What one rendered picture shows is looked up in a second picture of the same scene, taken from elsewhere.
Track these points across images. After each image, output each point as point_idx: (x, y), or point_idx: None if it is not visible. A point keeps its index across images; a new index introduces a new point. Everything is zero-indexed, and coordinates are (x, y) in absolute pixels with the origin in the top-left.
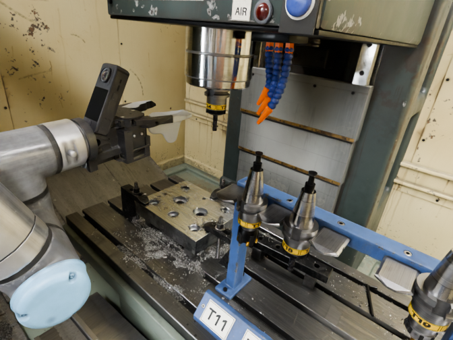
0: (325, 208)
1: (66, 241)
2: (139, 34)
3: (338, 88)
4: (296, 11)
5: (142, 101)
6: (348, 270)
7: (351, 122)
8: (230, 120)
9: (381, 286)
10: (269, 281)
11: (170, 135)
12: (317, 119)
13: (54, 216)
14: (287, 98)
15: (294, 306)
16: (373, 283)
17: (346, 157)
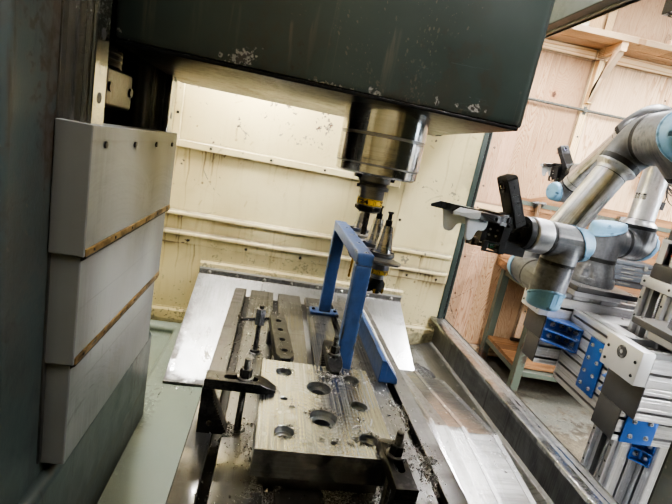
0: (147, 321)
1: (521, 260)
2: None
3: (166, 141)
4: None
5: (469, 209)
6: (231, 327)
7: (169, 183)
8: (9, 323)
9: (231, 314)
10: (305, 360)
11: (449, 223)
12: (154, 196)
13: (531, 267)
14: (137, 179)
15: (312, 346)
16: (233, 317)
17: (162, 233)
